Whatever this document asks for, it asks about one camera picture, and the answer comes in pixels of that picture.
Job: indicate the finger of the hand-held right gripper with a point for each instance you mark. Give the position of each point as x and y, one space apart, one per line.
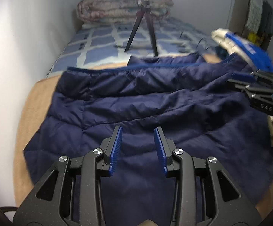
242 77
245 86

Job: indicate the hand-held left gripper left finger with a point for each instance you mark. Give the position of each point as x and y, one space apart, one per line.
115 153

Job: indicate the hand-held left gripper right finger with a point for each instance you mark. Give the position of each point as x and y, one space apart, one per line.
160 153

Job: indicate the navy puffer jacket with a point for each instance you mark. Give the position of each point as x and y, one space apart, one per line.
150 108

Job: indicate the dark hanging clothes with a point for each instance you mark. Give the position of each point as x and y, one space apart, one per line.
268 18

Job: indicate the blue and white jacket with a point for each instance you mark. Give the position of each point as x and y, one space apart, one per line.
252 49

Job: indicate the yellow box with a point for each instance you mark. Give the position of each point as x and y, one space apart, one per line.
253 38

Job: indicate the tan bed sheet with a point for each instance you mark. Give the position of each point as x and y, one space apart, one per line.
32 113

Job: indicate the blue checkered blanket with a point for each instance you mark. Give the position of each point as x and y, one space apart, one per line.
98 42

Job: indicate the black tripod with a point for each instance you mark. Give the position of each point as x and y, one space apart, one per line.
134 31

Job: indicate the folded floral quilt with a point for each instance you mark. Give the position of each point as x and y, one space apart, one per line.
108 11

